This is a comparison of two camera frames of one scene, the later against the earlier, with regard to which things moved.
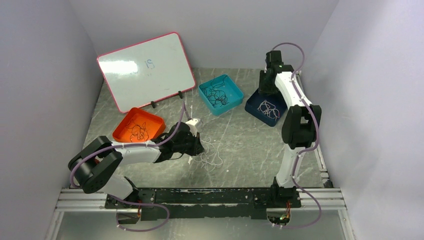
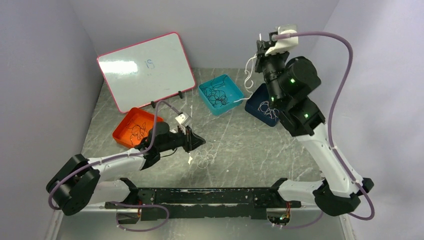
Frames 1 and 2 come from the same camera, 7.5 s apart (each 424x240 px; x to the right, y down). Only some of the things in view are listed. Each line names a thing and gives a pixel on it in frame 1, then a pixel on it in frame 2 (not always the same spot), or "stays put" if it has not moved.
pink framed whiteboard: [147, 72] stays put
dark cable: [138, 131] stays put
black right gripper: [262, 88] → [264, 46]
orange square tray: [139, 126] stays put
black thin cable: [216, 96] stays put
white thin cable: [210, 157] → [252, 88]
